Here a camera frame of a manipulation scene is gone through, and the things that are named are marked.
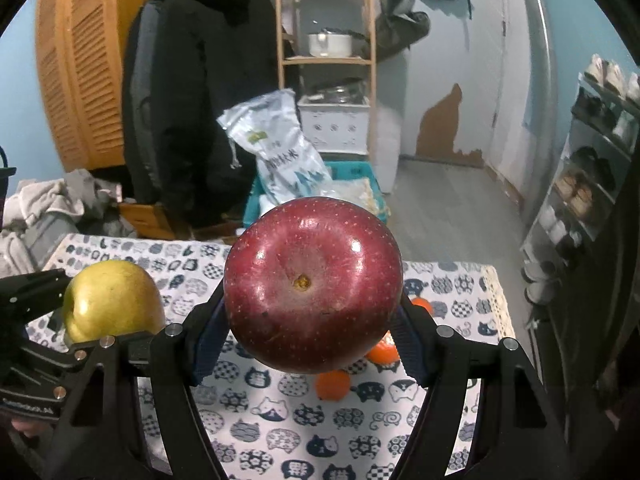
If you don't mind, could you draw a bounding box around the white perforated basket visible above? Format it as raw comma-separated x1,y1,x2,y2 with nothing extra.
298,95,372,155

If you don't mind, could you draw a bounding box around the yellow apple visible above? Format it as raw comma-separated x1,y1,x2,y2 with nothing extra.
62,260,167,346

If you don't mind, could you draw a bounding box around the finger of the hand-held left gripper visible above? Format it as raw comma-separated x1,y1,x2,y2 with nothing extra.
0,268,71,321
20,332,103,378

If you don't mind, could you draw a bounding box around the white rice bag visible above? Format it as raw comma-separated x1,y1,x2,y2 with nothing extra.
217,89,333,211

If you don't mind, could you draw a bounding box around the cat print cloth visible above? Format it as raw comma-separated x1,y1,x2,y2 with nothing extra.
25,232,516,480

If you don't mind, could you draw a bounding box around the wooden shelf rack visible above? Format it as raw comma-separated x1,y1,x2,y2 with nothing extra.
274,0,378,156

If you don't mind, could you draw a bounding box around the shoe rack with shoes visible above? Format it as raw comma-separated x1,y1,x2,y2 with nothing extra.
522,52,640,306

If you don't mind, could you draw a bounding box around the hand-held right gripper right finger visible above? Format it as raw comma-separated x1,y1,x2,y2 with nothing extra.
390,295,573,480

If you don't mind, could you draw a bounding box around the black coat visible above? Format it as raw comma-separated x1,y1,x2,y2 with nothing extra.
121,0,278,228

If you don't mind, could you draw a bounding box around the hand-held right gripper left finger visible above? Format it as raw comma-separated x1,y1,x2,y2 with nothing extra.
45,285,236,480

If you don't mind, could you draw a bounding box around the red apple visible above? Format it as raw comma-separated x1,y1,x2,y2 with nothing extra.
223,197,405,375

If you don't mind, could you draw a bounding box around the white door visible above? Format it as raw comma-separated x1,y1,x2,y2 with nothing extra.
400,0,531,171

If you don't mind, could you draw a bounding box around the wooden louvered wardrobe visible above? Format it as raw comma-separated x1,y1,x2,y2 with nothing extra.
35,0,166,171

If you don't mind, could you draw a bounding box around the white pot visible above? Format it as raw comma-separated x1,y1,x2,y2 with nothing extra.
307,31,353,58

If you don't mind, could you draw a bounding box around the white crumpled cloth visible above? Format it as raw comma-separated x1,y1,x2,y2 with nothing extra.
0,180,76,273

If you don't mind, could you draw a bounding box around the grey crumpled garment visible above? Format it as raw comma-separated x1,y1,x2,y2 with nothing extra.
65,169,138,238

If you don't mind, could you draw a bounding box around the olive green bag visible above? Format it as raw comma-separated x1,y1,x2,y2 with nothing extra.
375,0,431,63

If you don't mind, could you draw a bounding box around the wooden drawer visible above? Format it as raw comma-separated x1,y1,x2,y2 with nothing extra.
117,201,176,241

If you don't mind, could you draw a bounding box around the steel steamer pot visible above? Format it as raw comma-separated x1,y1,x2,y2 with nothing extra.
307,80,371,103

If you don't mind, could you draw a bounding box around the teal box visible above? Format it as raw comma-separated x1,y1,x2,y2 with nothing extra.
242,160,391,233

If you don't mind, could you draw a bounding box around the clear plastic bag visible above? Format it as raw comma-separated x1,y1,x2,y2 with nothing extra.
312,177,391,221

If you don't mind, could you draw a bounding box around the grey jacket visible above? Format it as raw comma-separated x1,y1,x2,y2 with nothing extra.
122,0,166,201

